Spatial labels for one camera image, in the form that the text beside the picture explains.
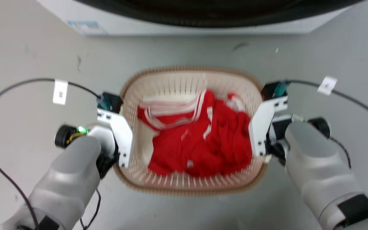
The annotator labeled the thin black right arm wire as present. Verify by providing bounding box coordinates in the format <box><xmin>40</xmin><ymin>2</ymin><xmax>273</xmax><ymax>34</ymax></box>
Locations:
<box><xmin>329</xmin><ymin>137</ymin><xmax>352</xmax><ymax>169</ymax></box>

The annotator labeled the red white striped garment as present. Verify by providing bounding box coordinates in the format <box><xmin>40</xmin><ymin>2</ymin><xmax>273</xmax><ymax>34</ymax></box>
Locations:
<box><xmin>137</xmin><ymin>89</ymin><xmax>252</xmax><ymax>178</ymax></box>

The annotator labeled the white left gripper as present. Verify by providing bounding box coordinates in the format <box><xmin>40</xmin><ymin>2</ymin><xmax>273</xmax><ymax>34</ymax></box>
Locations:
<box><xmin>96</xmin><ymin>108</ymin><xmax>134</xmax><ymax>179</ymax></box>

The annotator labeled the thin black left arm wire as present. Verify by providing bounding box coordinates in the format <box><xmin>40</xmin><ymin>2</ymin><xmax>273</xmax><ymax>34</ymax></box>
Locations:
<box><xmin>80</xmin><ymin>188</ymin><xmax>102</xmax><ymax>230</ymax></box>

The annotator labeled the white right cable tag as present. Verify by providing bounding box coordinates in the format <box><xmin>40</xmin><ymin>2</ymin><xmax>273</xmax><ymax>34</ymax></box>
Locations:
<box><xmin>317</xmin><ymin>76</ymin><xmax>338</xmax><ymax>96</ymax></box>

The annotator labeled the white washing machine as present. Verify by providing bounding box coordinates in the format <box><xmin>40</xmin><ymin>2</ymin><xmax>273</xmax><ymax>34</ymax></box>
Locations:
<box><xmin>36</xmin><ymin>0</ymin><xmax>354</xmax><ymax>36</ymax></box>

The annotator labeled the beige plastic laundry basket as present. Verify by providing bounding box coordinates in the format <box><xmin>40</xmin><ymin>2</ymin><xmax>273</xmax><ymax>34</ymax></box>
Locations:
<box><xmin>113</xmin><ymin>66</ymin><xmax>268</xmax><ymax>196</ymax></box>

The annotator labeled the thin black arm wire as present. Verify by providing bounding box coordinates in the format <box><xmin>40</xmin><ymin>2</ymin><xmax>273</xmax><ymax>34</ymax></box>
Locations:
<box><xmin>80</xmin><ymin>188</ymin><xmax>102</xmax><ymax>230</ymax></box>
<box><xmin>329</xmin><ymin>137</ymin><xmax>352</xmax><ymax>169</ymax></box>

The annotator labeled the white cable tag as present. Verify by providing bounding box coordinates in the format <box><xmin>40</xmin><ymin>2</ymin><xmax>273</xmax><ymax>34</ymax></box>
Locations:
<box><xmin>317</xmin><ymin>76</ymin><xmax>338</xmax><ymax>96</ymax></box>
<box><xmin>53</xmin><ymin>79</ymin><xmax>69</xmax><ymax>105</ymax></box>

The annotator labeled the blue white appliance sticker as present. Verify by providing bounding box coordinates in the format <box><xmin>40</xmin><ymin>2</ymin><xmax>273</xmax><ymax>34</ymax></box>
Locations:
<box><xmin>66</xmin><ymin>20</ymin><xmax>108</xmax><ymax>36</ymax></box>

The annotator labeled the white left cable tag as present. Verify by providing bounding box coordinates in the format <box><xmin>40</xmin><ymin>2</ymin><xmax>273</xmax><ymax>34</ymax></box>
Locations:
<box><xmin>53</xmin><ymin>79</ymin><xmax>69</xmax><ymax>105</ymax></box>

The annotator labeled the dark round washing machine door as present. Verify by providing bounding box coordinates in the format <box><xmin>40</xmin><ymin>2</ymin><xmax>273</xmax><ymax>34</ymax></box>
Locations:
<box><xmin>75</xmin><ymin>0</ymin><xmax>365</xmax><ymax>28</ymax></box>

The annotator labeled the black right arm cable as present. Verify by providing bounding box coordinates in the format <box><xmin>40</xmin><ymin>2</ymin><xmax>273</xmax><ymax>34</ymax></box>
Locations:
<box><xmin>287</xmin><ymin>80</ymin><xmax>368</xmax><ymax>230</ymax></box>

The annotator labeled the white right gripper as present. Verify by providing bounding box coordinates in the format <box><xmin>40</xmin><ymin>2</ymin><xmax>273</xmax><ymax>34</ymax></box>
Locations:
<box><xmin>249</xmin><ymin>96</ymin><xmax>289</xmax><ymax>164</ymax></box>

